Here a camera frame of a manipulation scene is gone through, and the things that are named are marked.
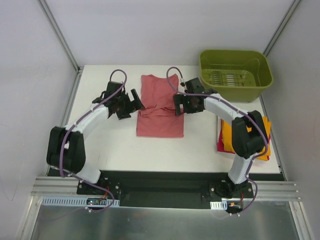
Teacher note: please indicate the right aluminium frame post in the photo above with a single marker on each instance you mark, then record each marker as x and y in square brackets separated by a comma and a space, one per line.
[294, 5]

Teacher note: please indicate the right grey cable duct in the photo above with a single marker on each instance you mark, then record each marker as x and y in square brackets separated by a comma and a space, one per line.
[219, 205]

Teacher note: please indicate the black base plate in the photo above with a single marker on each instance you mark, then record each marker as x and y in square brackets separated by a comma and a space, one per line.
[174, 190]

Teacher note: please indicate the aluminium frame post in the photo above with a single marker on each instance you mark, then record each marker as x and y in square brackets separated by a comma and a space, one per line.
[59, 34]
[294, 5]

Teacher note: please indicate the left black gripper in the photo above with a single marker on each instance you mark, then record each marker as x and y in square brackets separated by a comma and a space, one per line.
[127, 106]

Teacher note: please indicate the grey cable duct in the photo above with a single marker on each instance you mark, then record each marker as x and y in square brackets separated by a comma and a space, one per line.
[90, 202]
[219, 205]

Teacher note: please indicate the pink red t shirt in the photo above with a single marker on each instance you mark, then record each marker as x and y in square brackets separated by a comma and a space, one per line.
[158, 119]

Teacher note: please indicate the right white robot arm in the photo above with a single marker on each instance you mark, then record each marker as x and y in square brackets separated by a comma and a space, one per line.
[248, 134]

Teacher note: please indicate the olive green plastic basket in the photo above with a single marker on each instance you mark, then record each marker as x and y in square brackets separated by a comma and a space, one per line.
[237, 75]

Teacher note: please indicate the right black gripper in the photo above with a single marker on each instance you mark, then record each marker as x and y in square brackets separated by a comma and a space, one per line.
[184, 104]

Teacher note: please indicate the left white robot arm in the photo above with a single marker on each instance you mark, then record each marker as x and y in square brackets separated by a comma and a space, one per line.
[66, 146]

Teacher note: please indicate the left grey cable duct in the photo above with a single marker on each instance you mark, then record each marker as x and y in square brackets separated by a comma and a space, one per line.
[90, 202]

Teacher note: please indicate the left aluminium frame post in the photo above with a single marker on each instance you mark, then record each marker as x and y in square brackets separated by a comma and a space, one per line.
[59, 34]

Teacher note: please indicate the folded magenta t shirt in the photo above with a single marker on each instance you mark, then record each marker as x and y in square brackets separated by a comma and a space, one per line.
[224, 143]

